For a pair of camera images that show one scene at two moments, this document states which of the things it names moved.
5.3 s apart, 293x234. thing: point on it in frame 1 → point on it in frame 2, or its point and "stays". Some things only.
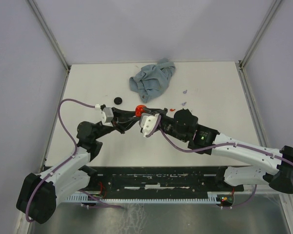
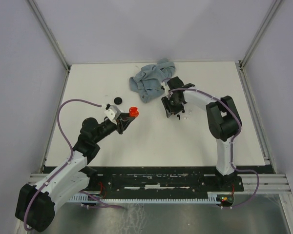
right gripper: [159, 111] → [169, 108]
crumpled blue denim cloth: [151, 80] stays
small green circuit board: [226, 198] stays
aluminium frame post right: [259, 32] stays
